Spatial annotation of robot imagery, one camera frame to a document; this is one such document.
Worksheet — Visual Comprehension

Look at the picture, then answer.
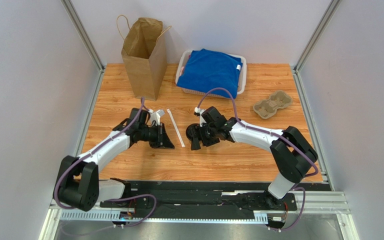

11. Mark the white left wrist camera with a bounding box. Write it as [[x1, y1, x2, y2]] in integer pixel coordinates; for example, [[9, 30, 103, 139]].
[[148, 109, 165, 126]]

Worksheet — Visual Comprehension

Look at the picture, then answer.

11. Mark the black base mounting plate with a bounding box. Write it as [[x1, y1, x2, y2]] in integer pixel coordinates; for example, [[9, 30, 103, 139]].
[[99, 180, 299, 220]]

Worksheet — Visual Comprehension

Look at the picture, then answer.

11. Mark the white wrapped straw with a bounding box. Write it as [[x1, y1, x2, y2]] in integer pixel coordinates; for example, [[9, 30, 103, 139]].
[[166, 108, 186, 148]]

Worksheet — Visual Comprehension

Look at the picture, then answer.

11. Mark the white plastic basket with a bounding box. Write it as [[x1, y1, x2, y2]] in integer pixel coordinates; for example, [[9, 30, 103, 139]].
[[174, 49, 248, 98]]

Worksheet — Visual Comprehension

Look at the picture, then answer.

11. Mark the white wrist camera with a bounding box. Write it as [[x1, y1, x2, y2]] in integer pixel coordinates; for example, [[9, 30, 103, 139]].
[[148, 109, 165, 126], [193, 107, 206, 117]]

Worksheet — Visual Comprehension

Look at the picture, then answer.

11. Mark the blue folded cloth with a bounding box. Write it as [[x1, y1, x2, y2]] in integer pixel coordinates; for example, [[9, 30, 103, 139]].
[[176, 48, 243, 100]]

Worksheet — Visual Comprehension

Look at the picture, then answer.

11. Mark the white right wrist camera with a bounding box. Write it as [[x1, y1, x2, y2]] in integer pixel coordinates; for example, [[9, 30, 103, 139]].
[[193, 107, 206, 117]]

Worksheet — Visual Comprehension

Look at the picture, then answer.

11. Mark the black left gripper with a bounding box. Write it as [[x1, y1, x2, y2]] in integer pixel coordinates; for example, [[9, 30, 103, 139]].
[[138, 122, 175, 150]]

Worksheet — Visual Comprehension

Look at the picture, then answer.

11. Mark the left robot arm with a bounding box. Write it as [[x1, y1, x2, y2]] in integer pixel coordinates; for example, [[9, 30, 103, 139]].
[[53, 108, 175, 212]]

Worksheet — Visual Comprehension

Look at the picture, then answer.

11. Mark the aluminium frame rail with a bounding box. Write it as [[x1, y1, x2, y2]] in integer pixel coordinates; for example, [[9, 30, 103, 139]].
[[39, 189, 359, 240]]

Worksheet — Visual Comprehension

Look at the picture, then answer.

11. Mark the brown paper bag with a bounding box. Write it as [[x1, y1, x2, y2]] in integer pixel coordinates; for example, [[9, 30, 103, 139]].
[[121, 17, 172, 101]]

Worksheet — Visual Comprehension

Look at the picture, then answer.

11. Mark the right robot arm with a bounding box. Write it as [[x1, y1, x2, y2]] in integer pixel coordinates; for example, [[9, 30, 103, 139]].
[[186, 106, 319, 209]]

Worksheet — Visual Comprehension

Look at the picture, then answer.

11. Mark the black plastic cup lid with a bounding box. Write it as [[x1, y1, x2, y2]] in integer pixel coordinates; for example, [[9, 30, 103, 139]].
[[186, 123, 200, 142]]

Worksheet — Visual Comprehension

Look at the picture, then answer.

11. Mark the cardboard cup carrier tray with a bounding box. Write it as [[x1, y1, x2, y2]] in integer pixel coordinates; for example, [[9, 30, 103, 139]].
[[252, 90, 293, 120]]

